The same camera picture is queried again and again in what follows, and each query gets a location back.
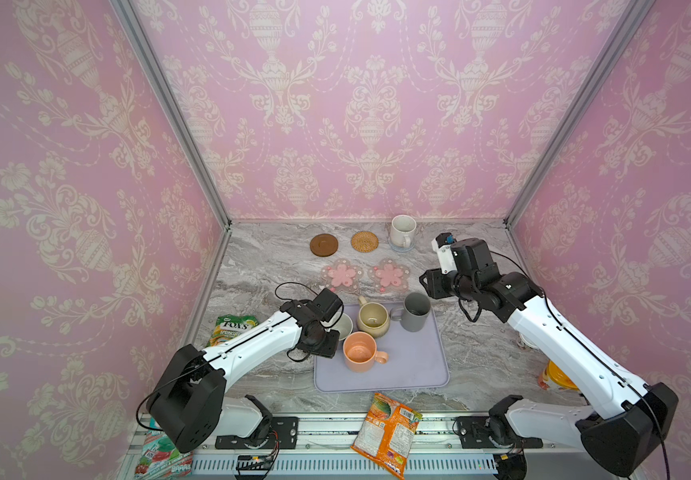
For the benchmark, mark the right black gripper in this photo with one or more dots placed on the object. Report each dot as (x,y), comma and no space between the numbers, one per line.
(435,284)

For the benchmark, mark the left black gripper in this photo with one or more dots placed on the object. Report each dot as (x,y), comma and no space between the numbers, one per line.
(329,351)

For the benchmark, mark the small lavender white cup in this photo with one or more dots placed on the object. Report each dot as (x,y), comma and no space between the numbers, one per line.
(343,326)

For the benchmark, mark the pink flower coaster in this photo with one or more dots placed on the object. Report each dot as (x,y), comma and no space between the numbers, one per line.
(390,276)
(341,276)

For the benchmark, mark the brown wooden coaster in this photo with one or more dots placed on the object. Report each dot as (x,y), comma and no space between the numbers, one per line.
(323,245)

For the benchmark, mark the grey mug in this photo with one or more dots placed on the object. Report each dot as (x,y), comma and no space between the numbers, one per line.
(413,313)

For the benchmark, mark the white mug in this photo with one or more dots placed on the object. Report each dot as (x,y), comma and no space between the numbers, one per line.
(403,229)

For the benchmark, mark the woven rattan coaster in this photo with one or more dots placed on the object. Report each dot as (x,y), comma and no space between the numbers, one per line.
(364,242)

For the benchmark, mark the blue woven coaster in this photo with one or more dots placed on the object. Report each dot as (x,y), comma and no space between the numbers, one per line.
(401,249)

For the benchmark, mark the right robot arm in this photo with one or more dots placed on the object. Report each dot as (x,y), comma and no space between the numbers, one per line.
(626,418)

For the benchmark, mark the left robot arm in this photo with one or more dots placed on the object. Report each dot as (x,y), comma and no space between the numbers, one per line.
(189,402)

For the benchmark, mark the white lidded paper cup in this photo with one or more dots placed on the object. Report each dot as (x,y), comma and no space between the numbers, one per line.
(527,344)

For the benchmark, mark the yellow lidded cup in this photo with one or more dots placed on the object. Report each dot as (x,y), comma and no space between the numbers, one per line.
(553,378)

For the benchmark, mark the orange pink mug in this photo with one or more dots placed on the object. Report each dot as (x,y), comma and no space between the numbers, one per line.
(361,352)

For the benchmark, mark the beige ceramic mug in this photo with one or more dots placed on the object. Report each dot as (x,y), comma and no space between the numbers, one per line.
(373,318)

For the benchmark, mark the green yellow Fox's candy bag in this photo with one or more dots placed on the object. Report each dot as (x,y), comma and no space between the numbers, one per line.
(228,327)

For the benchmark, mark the lavender silicone tray mat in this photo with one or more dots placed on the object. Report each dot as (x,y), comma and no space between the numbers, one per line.
(416,361)

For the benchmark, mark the orange snack bag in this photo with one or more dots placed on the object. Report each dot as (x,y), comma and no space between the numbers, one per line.
(387,434)

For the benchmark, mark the red green Fox's candy bag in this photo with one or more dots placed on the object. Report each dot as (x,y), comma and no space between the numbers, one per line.
(159,458)

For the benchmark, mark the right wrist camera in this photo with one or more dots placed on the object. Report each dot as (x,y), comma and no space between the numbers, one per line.
(442,247)

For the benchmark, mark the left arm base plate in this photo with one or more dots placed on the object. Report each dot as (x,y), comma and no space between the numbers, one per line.
(281,433)

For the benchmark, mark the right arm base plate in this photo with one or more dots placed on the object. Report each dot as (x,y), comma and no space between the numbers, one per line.
(476,432)

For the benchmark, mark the aluminium front rail frame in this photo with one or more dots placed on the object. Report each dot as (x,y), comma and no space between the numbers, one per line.
(346,446)

